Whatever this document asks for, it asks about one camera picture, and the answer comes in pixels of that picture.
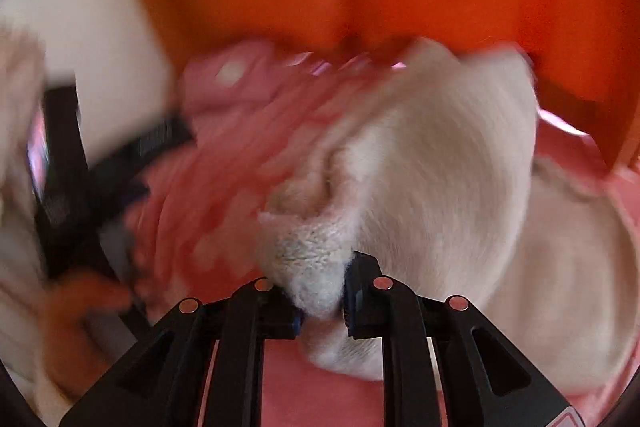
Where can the pink patterned blanket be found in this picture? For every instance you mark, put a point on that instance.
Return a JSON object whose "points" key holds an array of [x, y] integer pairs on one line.
{"points": [[210, 207]]}

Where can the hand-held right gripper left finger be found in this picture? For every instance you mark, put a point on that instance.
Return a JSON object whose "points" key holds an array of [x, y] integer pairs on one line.
{"points": [[296, 326]]}

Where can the pink pillow with white dots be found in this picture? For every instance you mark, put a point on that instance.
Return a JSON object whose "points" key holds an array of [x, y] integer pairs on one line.
{"points": [[240, 77]]}

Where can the cream sweater with black hearts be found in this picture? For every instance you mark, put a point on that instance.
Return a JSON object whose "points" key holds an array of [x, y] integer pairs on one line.
{"points": [[430, 187]]}

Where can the person's left hand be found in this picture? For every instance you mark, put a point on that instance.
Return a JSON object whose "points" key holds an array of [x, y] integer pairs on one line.
{"points": [[75, 322]]}

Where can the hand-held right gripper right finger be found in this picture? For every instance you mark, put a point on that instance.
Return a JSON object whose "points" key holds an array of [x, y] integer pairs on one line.
{"points": [[351, 302]]}

